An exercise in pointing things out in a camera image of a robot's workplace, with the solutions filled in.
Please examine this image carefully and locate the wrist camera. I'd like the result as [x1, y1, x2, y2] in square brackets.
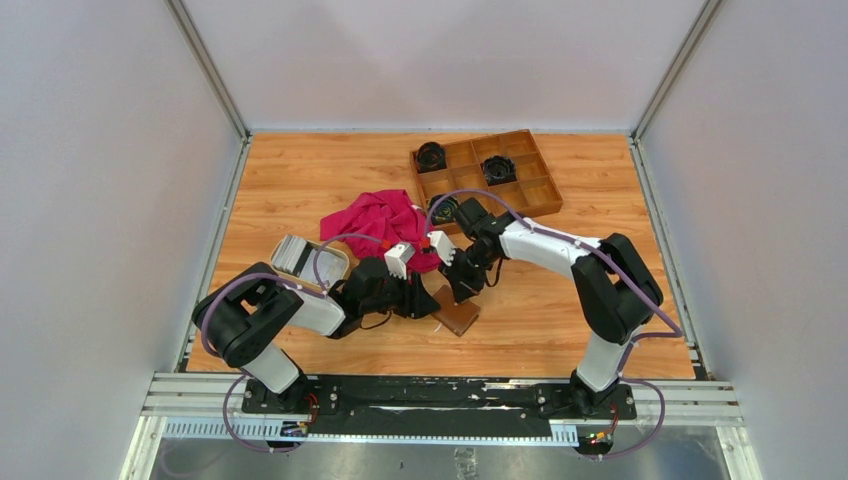
[422, 230, 457, 266]
[383, 242, 415, 280]

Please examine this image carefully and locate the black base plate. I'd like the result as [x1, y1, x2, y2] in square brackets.
[240, 375, 637, 439]

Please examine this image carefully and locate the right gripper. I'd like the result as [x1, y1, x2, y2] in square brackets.
[439, 245, 498, 304]

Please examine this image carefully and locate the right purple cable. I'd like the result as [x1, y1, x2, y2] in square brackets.
[423, 189, 685, 462]

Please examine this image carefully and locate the black coiled belt centre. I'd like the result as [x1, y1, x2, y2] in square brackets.
[481, 155, 517, 186]

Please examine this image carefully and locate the aluminium frame rail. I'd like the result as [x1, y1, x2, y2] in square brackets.
[121, 373, 762, 479]

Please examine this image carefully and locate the beige oval card box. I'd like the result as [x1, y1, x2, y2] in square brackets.
[268, 235, 352, 286]

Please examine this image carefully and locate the magenta cloth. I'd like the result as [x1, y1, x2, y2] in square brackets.
[320, 189, 440, 273]

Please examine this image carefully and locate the black coiled belt bottom-left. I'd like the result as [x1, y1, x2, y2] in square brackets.
[427, 194, 459, 226]

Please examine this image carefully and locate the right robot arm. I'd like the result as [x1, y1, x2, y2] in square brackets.
[427, 198, 664, 418]

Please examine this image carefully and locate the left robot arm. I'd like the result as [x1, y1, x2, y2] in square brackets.
[191, 257, 440, 413]

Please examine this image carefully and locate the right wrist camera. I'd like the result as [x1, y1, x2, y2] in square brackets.
[422, 230, 457, 266]

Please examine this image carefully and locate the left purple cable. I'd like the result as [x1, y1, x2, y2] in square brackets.
[198, 232, 389, 455]

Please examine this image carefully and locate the purple cable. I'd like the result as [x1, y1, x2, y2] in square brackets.
[423, 189, 685, 462]
[198, 232, 389, 455]

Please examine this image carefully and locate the black coiled belt top-left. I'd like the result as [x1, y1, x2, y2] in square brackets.
[414, 141, 447, 174]

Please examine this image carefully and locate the wooden compartment tray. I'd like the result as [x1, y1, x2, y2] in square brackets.
[409, 130, 563, 234]

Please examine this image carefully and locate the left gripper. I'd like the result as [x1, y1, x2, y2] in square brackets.
[361, 267, 441, 320]

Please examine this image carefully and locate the brown leather card holder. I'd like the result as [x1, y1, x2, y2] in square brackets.
[432, 285, 481, 337]

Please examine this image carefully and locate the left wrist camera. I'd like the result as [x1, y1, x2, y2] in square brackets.
[383, 242, 415, 280]

